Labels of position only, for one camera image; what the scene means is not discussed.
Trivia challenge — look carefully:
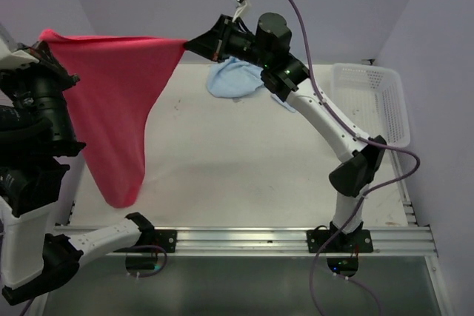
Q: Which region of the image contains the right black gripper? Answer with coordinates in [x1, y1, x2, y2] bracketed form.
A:
[185, 14, 271, 69]

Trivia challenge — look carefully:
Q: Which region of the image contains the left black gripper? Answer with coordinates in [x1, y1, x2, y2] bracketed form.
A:
[0, 38, 81, 147]

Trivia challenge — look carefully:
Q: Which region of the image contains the red towel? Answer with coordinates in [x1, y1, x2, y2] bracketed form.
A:
[39, 29, 184, 209]

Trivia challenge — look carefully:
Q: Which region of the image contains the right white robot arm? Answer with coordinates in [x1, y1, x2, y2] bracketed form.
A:
[184, 13, 386, 252]

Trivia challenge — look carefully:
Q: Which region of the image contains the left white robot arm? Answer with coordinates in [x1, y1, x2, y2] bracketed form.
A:
[1, 41, 154, 305]

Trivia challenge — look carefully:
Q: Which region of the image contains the light blue towel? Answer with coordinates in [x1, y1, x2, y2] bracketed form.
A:
[205, 57, 297, 114]

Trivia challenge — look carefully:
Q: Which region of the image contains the white plastic basket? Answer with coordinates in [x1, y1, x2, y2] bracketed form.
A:
[330, 63, 410, 148]

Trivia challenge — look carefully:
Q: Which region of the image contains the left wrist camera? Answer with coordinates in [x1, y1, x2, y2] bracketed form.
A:
[0, 24, 39, 72]

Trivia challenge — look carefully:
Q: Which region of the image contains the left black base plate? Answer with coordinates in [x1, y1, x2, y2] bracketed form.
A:
[145, 229, 178, 253]

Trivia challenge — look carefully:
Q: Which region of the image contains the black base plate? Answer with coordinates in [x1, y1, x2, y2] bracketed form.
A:
[145, 229, 178, 253]
[306, 229, 374, 254]

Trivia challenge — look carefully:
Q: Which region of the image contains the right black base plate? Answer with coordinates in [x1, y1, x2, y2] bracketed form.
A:
[306, 229, 374, 254]

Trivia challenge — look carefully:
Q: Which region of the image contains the aluminium mounting rail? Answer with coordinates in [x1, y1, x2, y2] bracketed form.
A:
[51, 225, 438, 258]

